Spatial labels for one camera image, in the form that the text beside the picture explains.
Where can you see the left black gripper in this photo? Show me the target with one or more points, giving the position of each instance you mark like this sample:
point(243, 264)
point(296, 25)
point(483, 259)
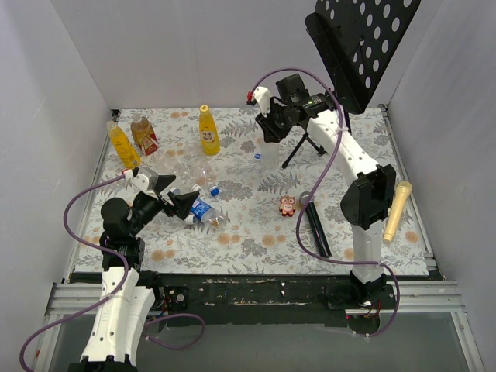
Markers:
point(169, 199)

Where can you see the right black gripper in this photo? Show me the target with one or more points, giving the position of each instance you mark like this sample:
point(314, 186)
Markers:
point(269, 122)

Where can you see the clear crushed plastic bottle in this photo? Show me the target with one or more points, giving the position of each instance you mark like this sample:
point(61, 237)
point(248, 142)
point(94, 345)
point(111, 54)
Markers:
point(269, 152)

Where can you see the yellow honey pomelo bottle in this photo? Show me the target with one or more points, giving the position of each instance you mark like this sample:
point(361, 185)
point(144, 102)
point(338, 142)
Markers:
point(123, 147)

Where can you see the brown tea bottle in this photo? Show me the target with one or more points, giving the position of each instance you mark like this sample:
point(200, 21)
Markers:
point(143, 134)

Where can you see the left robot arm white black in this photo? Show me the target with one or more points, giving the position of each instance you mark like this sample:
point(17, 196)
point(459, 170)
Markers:
point(124, 303)

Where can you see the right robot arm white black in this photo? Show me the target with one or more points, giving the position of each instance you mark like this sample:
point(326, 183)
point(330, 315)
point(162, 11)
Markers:
point(370, 186)

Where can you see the clear bottle white cap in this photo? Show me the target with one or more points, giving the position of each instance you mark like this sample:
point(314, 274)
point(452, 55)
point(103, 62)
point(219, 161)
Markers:
point(185, 179)

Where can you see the blue label crushed water bottle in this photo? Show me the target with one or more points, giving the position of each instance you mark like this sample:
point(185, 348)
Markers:
point(208, 215)

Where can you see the clear bottle blue cap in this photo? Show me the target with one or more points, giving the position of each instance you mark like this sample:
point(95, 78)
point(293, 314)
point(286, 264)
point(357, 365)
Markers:
point(203, 174)

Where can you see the tall yellow juice bottle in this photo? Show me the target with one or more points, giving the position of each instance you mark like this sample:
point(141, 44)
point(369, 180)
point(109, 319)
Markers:
point(208, 132)

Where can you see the red owl wooden block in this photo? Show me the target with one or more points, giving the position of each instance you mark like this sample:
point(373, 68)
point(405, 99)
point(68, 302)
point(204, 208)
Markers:
point(287, 205)

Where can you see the black front base bar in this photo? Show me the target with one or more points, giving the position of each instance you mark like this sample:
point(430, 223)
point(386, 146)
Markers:
point(265, 299)

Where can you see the black perforated music stand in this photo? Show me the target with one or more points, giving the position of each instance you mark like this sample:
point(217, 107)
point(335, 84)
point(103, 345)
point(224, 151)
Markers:
point(356, 41)

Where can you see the black silver microphone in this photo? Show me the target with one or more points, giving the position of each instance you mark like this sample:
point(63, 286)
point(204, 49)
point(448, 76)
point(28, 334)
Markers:
point(315, 225)

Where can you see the beige cone object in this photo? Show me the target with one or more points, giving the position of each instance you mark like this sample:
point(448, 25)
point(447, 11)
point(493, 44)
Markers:
point(401, 194)

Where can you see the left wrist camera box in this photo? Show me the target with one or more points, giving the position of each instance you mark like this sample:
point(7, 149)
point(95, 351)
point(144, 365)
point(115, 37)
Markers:
point(144, 179)

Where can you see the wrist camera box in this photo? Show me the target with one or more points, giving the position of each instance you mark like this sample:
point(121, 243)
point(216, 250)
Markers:
point(260, 96)
point(144, 179)

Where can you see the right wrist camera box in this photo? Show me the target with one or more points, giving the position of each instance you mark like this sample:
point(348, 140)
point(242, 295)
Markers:
point(260, 96)

